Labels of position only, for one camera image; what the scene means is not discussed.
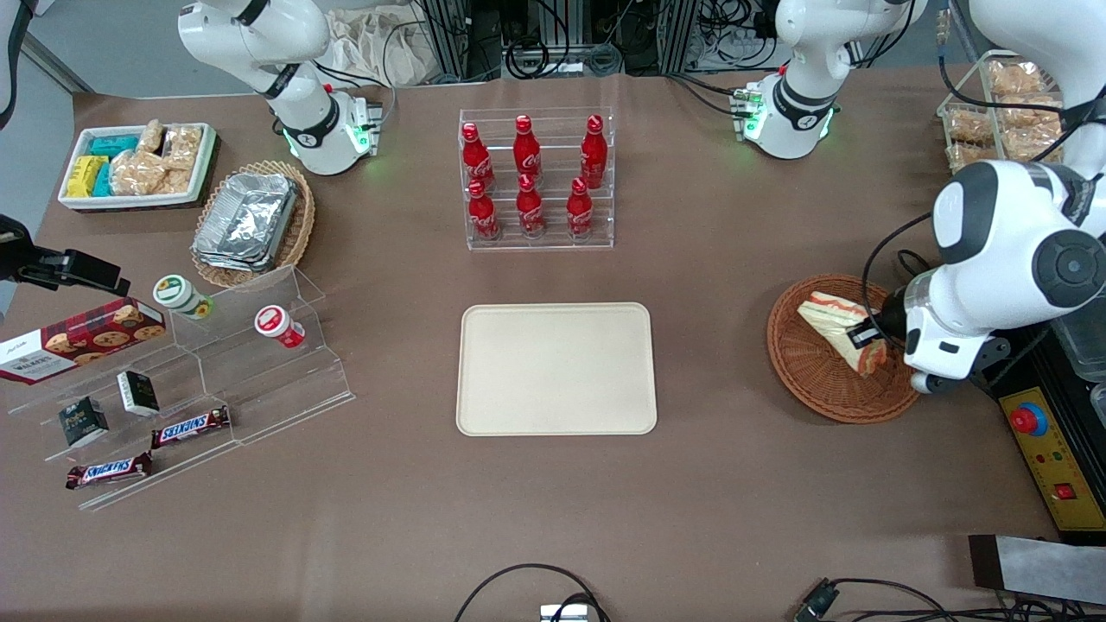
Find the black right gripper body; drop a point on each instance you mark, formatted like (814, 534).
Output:
(34, 262)

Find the triangular sandwich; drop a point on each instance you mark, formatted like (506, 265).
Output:
(829, 318)

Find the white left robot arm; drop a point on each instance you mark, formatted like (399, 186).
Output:
(994, 225)

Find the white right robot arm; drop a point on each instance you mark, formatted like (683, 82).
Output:
(294, 52)

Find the round brown wicker basket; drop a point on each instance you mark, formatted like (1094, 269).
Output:
(812, 380)

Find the oval tan wicker basket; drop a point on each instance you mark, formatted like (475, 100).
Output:
(302, 229)

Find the beige plastic tray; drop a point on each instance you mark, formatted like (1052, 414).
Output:
(556, 370)

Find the red tartan cookie box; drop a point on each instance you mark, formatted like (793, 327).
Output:
(82, 341)

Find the green lid yoghurt cup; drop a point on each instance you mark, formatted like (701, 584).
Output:
(177, 294)

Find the teal snack packet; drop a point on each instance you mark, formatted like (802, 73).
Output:
(103, 180)
(114, 145)

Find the yellow snack packet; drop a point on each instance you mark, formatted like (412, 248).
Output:
(83, 175)

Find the clear bag of crackers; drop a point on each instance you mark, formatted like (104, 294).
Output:
(184, 145)
(177, 181)
(151, 136)
(136, 173)

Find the small black box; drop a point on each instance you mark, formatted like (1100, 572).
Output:
(138, 393)
(83, 422)

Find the clear acrylic stepped stand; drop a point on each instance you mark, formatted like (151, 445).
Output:
(259, 389)
(34, 415)

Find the white rectangular bin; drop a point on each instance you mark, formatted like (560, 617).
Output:
(203, 173)

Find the aluminium foil container stack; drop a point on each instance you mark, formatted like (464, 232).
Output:
(246, 220)

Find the yellow emergency stop box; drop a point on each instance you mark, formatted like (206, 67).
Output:
(1050, 466)

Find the clear plastic container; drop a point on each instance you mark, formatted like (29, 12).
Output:
(1099, 404)

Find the clear bag of biscuits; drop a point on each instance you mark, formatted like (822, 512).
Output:
(1015, 78)
(1028, 144)
(1032, 111)
(969, 155)
(969, 127)

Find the brown Snickers bar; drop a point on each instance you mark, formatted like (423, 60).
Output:
(190, 428)
(108, 471)

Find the red lid yoghurt cup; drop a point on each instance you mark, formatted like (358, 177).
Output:
(275, 324)

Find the clear tiered snack rack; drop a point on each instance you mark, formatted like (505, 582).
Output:
(946, 112)

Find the grey flat pad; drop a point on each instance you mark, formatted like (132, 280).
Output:
(1045, 568)

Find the red cola bottle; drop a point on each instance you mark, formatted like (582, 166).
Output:
(594, 154)
(474, 160)
(526, 149)
(530, 209)
(482, 214)
(579, 210)

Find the crumpled beige paper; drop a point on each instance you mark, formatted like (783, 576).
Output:
(371, 47)

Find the clear acrylic bottle rack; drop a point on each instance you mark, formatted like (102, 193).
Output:
(553, 130)

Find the silver connector plug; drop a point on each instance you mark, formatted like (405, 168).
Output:
(563, 613)

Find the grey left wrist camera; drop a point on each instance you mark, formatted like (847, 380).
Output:
(931, 383)

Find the aluminium frame post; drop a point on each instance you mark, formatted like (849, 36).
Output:
(449, 39)
(681, 34)

